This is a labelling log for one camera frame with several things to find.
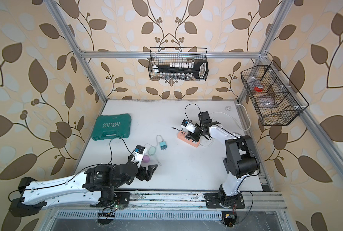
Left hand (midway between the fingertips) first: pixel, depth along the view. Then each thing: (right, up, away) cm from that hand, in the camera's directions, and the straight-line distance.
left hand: (149, 162), depth 70 cm
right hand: (+22, +11, +24) cm, 35 cm away
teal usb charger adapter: (+4, +3, +24) cm, 24 cm away
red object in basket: (+58, +38, +11) cm, 71 cm away
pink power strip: (+17, +9, +27) cm, 33 cm away
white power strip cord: (+54, +29, +43) cm, 75 cm away
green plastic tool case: (-32, +16, +29) cm, 46 cm away
